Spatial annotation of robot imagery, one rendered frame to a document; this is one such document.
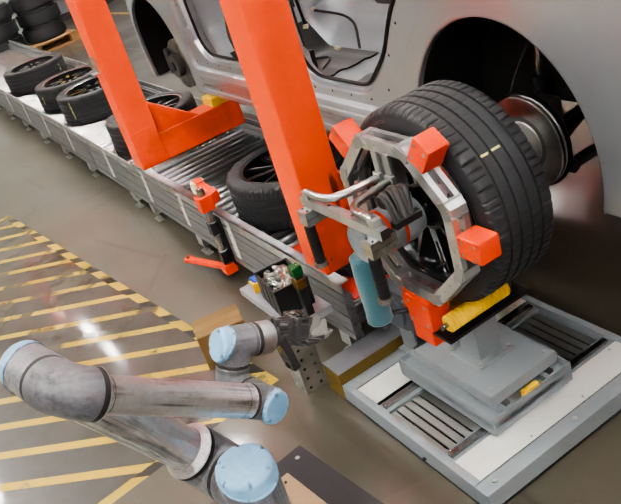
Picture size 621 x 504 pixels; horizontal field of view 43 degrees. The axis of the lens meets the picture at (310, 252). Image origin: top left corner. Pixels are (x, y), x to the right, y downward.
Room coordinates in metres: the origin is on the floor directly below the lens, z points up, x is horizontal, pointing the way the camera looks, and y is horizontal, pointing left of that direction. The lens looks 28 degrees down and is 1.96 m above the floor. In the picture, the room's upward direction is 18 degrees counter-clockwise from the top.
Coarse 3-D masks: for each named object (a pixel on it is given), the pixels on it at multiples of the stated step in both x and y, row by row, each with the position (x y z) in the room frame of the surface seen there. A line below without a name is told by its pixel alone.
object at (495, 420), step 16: (416, 368) 2.29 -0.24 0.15; (560, 368) 2.03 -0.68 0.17; (432, 384) 2.17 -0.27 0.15; (448, 384) 2.15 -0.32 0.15; (528, 384) 2.02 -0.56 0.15; (544, 384) 1.99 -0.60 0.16; (560, 384) 2.02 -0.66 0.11; (448, 400) 2.11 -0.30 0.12; (464, 400) 2.02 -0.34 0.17; (480, 400) 2.02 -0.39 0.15; (512, 400) 1.95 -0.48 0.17; (528, 400) 1.96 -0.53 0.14; (480, 416) 1.95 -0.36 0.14; (496, 416) 1.90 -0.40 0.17; (512, 416) 1.93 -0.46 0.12; (496, 432) 1.90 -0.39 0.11
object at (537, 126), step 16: (512, 96) 2.39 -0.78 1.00; (512, 112) 2.37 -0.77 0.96; (528, 112) 2.30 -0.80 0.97; (544, 112) 2.27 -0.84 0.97; (528, 128) 2.30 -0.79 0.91; (544, 128) 2.25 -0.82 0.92; (560, 128) 2.22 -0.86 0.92; (544, 144) 2.26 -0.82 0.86; (560, 144) 2.20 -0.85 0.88; (544, 160) 2.27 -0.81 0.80; (560, 160) 2.21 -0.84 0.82; (560, 176) 2.24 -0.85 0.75
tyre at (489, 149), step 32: (416, 96) 2.19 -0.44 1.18; (448, 96) 2.12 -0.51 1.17; (480, 96) 2.09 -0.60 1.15; (384, 128) 2.20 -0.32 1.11; (416, 128) 2.05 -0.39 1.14; (448, 128) 1.99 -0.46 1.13; (480, 128) 1.98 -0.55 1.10; (512, 128) 1.99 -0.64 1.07; (448, 160) 1.94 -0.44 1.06; (480, 160) 1.92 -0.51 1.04; (512, 160) 1.92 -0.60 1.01; (480, 192) 1.86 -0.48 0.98; (512, 192) 1.88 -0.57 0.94; (544, 192) 1.91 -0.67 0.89; (480, 224) 1.87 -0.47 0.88; (512, 224) 1.85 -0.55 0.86; (544, 224) 1.90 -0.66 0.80; (512, 256) 1.86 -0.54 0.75; (480, 288) 1.93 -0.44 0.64
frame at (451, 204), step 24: (360, 144) 2.17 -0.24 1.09; (384, 144) 2.06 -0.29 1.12; (408, 144) 2.00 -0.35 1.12; (360, 168) 2.31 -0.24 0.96; (408, 168) 1.98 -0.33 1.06; (360, 192) 2.34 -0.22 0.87; (432, 192) 1.90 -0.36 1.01; (456, 192) 1.89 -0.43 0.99; (456, 216) 1.85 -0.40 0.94; (456, 240) 1.85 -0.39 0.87; (384, 264) 2.23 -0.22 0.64; (456, 264) 1.87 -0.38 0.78; (408, 288) 2.13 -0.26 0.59; (432, 288) 2.08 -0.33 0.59; (456, 288) 1.89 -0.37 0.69
